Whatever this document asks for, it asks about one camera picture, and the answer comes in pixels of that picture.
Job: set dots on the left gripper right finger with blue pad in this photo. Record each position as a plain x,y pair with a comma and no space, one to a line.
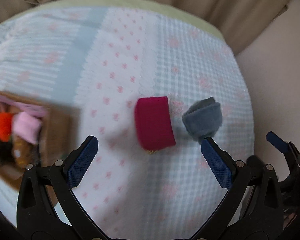
252,206

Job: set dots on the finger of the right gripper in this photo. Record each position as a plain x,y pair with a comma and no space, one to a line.
277,142

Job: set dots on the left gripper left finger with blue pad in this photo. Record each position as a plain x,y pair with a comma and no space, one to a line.
47,207

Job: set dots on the grey fleece cloth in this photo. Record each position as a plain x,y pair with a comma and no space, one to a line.
203,119

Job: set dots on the light pink cloth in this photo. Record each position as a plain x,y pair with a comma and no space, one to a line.
26,127

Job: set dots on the orange pompom toy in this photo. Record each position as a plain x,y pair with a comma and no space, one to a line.
5,126

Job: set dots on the cardboard box with pink lining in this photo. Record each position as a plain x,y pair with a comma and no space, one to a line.
54,138

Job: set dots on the blue pink patterned bedspread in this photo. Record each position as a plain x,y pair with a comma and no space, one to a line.
101,60

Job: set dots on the green mattress sheet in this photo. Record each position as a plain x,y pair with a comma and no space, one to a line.
127,5

